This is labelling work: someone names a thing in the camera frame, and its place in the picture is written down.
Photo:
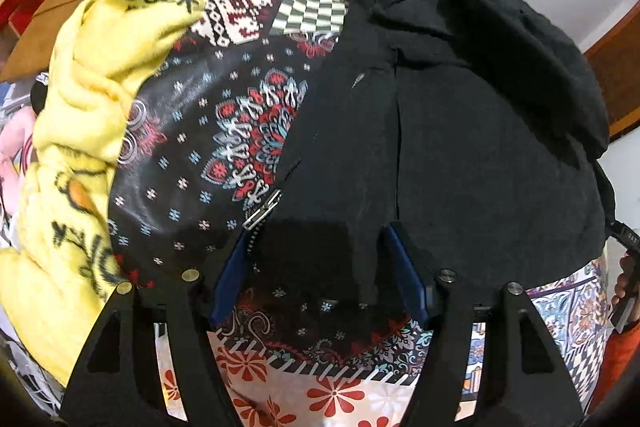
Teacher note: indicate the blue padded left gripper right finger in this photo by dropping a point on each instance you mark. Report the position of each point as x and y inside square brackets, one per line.
[523, 380]

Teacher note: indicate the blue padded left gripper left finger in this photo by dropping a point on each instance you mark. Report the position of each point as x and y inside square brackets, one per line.
[115, 381]

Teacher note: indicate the black zip hoodie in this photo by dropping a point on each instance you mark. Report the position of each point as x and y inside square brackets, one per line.
[477, 125]

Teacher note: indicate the person's hand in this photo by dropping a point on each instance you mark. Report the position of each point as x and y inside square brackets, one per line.
[625, 301]

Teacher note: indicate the yellow duck blanket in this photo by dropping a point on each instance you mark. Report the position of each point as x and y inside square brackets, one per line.
[57, 278]

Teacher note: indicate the brown wooden door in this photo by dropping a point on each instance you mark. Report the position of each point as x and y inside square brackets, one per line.
[615, 60]

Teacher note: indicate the patchwork patterned bed sheet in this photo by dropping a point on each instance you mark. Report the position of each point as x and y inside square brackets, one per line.
[201, 153]

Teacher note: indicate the pink plush toy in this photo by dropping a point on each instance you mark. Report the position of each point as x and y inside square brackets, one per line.
[16, 156]

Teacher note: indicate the bamboo folding lap table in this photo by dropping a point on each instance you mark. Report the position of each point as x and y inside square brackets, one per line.
[118, 39]

